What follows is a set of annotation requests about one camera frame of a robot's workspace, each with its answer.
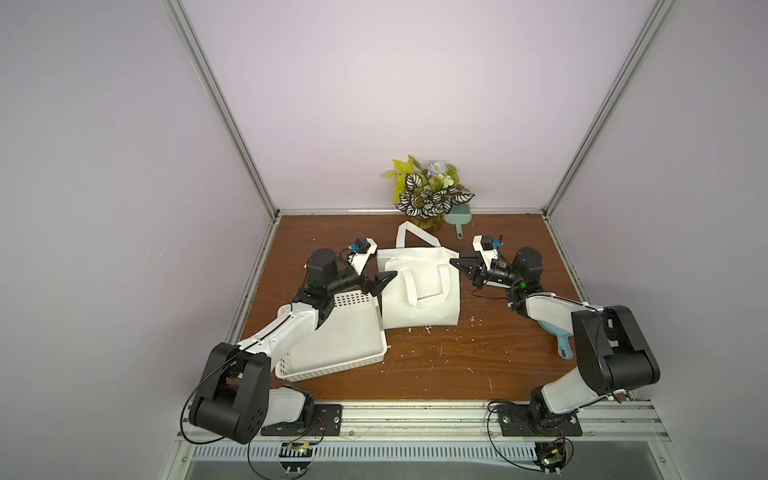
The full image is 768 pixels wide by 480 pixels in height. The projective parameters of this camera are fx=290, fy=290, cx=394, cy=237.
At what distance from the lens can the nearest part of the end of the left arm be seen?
0.71 metres

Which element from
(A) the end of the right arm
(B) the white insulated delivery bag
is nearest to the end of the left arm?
(B) the white insulated delivery bag

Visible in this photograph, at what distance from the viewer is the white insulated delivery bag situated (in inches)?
30.9

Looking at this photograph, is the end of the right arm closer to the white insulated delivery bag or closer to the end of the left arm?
the white insulated delivery bag

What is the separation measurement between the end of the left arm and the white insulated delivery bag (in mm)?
40

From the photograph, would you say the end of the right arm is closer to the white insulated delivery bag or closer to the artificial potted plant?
the white insulated delivery bag
